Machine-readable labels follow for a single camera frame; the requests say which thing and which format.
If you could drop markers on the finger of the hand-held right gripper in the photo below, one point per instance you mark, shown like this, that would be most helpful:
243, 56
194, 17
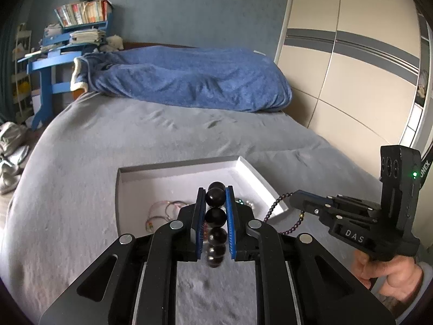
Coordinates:
304, 205
306, 195

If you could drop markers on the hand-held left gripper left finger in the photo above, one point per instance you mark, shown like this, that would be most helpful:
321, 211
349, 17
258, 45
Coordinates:
202, 216

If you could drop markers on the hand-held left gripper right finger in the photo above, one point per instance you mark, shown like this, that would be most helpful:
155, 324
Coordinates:
230, 216

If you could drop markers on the white cardboard box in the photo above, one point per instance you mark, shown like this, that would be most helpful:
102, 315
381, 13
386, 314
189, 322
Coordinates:
162, 186

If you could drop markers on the person's right hand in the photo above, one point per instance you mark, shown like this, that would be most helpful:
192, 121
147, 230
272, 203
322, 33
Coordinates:
402, 277

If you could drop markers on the grey bed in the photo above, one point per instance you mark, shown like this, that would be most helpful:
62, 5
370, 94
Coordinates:
101, 135

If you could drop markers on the blue pillow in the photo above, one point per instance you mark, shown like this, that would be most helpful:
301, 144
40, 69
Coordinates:
186, 78

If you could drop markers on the cream wardrobe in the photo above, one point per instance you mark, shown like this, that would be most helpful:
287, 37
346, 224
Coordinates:
355, 57

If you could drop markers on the brown wooden headboard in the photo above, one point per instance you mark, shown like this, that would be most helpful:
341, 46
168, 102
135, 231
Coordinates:
159, 44

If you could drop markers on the white plush toy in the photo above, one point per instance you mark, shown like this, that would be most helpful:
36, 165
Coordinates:
113, 42

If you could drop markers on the pile of pale clothes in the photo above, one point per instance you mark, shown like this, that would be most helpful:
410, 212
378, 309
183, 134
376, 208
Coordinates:
12, 155

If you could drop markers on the pile of papers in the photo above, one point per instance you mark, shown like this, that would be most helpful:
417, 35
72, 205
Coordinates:
87, 36

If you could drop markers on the blue desk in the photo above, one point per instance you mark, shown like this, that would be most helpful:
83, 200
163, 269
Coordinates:
50, 64

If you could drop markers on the yellow toy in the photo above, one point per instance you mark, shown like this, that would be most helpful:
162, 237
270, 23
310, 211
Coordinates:
23, 88

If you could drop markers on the row of books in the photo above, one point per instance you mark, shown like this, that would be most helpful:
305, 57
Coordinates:
83, 12

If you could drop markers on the white shelf rack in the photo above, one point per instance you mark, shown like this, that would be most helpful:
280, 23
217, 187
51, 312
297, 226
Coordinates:
22, 61

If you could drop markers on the teal curtain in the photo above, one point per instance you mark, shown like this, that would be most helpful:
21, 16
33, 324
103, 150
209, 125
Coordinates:
5, 74

